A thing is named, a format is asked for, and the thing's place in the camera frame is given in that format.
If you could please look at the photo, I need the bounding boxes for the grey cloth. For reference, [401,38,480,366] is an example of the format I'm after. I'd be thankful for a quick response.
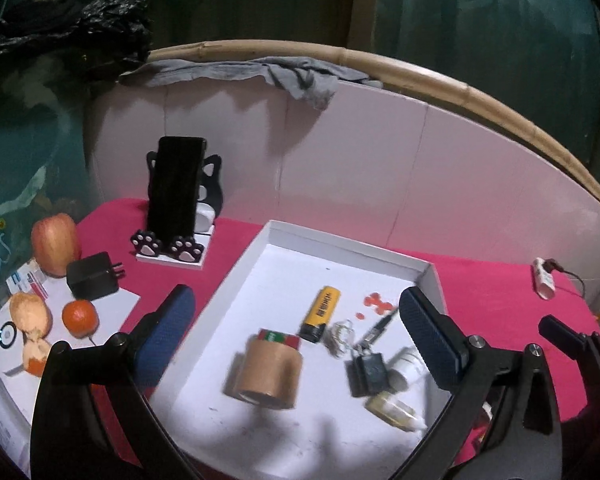
[120,57,371,111]

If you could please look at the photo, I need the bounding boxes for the black cable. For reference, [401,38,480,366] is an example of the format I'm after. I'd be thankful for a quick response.
[550,260,600,318]

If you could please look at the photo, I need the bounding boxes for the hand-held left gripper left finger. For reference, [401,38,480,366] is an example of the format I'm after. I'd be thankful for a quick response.
[30,284,197,480]

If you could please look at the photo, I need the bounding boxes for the white shallow cardboard tray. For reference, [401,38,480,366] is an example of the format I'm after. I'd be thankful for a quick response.
[145,219,448,480]

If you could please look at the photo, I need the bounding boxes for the black smartphone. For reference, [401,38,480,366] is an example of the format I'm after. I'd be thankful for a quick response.
[146,136,206,238]

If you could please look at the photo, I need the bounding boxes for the white plug adapter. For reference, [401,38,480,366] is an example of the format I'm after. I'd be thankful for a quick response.
[532,257,558,301]

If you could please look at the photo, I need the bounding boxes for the red apple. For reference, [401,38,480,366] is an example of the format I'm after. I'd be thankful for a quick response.
[31,213,82,278]

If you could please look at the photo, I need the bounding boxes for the black slim pen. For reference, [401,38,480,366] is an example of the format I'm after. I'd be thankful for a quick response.
[355,307,401,353]

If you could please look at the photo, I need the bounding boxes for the yellow lighter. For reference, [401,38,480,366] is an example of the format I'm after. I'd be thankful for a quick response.
[297,286,342,345]

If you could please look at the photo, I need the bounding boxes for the white paper sheet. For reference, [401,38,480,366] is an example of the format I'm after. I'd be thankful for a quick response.
[0,280,142,476]

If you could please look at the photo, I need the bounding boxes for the clear tape roll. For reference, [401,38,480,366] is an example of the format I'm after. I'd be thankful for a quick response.
[365,392,428,432]

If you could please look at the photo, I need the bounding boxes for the white earphone cable bundle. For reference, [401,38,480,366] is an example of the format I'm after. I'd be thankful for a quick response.
[325,321,356,359]

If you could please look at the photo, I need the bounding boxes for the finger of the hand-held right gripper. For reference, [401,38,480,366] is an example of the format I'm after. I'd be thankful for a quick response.
[538,314,588,361]

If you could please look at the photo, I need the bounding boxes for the black plastic bag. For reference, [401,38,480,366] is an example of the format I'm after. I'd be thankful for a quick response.
[0,0,153,81]

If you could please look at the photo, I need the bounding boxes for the red tablecloth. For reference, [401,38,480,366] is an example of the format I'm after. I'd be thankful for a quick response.
[75,199,600,466]

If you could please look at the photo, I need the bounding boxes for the white backdrop board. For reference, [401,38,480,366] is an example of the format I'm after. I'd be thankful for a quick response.
[82,75,600,301]

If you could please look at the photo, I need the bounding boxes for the dark padlock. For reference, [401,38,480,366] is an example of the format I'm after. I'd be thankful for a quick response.
[346,352,391,398]

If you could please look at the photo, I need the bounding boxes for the white pill bottle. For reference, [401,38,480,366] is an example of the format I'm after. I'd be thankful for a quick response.
[387,346,433,393]

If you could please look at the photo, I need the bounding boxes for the wooden post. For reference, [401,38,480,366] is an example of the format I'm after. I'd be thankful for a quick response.
[349,0,382,56]

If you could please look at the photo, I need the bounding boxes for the small printed card box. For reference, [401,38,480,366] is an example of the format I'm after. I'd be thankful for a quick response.
[6,260,48,298]

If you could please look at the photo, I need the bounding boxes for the black cat phone stand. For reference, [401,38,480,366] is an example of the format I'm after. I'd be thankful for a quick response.
[130,150,226,271]

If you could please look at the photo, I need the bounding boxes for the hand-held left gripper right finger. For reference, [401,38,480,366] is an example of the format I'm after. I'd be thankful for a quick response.
[399,286,563,480]

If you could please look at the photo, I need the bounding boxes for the black charger plug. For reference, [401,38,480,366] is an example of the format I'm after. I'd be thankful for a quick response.
[66,252,127,302]

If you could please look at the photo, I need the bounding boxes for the curved bamboo pole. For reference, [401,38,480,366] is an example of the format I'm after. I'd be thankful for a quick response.
[147,39,600,216]

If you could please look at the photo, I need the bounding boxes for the brown packing tape roll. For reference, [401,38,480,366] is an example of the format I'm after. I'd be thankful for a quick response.
[225,329,303,411]

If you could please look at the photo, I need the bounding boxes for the orange tangerine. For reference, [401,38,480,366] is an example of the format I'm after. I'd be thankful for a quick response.
[61,299,100,338]

